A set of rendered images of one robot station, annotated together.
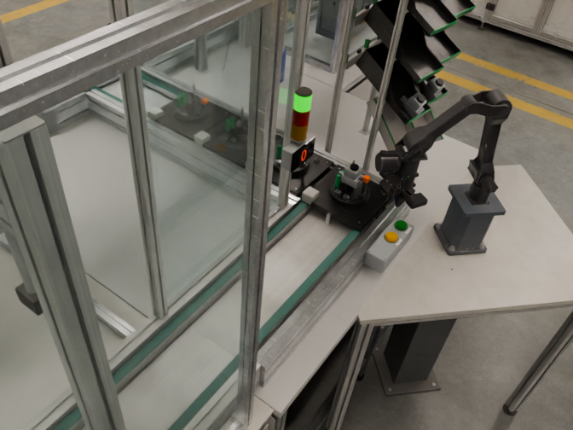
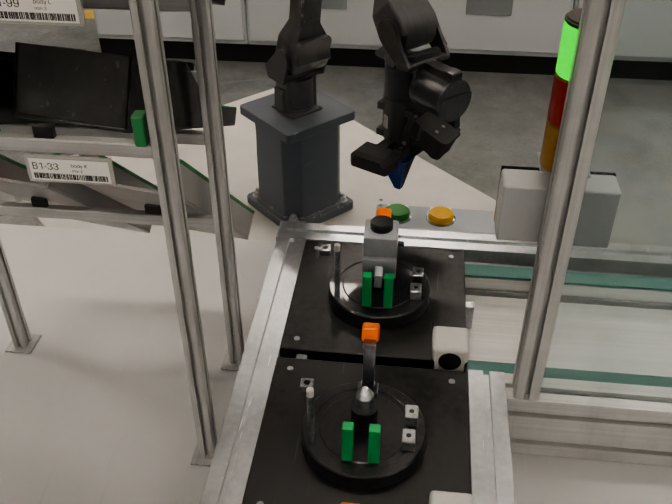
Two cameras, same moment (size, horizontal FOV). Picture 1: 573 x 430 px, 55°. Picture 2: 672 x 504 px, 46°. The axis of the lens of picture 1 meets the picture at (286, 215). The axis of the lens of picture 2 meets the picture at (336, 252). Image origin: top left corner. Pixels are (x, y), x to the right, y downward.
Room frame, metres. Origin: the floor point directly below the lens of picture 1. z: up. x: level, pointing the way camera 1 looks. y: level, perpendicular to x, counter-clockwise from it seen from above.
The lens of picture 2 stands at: (1.87, 0.54, 1.67)
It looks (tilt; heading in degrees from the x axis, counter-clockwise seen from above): 37 degrees down; 245
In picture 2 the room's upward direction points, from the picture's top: straight up
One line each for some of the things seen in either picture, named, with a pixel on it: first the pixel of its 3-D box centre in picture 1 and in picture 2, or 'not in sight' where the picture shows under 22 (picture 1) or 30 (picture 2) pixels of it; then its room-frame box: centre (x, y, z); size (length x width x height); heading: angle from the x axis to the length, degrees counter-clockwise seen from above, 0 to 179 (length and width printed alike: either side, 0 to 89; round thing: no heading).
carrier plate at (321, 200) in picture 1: (348, 195); (378, 300); (1.46, -0.21, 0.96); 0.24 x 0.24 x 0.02; 59
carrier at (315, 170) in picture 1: (290, 154); (364, 413); (1.60, 0.01, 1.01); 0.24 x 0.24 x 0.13; 59
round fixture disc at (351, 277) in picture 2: (349, 191); (379, 289); (1.46, -0.21, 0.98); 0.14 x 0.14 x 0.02
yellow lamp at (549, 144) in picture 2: (298, 129); (568, 143); (1.36, -0.01, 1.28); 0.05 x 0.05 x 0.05
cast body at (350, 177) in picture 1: (350, 172); (380, 247); (1.47, -0.20, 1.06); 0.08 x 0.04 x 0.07; 59
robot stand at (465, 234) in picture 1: (467, 219); (298, 158); (1.41, -0.62, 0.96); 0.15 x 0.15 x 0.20; 14
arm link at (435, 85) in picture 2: (399, 154); (428, 65); (1.35, -0.31, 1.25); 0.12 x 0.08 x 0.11; 102
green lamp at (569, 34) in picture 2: (303, 100); (586, 49); (1.36, -0.01, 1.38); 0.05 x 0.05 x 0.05
